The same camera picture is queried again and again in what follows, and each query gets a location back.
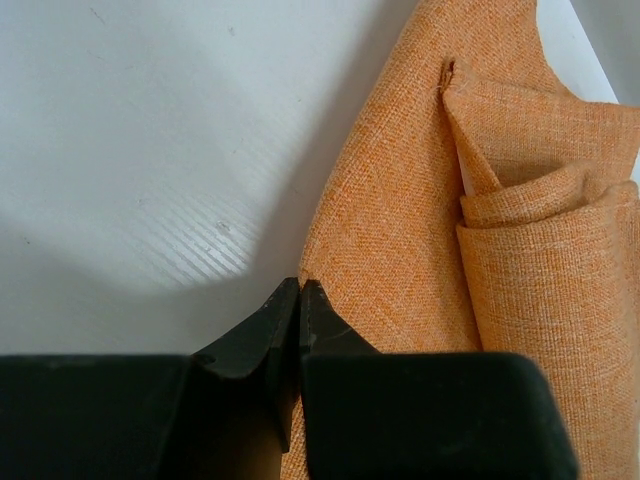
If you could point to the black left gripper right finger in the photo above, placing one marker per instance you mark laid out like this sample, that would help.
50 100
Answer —
370 415

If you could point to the orange cloth placemat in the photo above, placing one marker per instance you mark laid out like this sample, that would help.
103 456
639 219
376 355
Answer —
479 205

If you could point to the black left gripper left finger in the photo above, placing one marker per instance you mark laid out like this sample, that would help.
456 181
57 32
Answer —
224 412

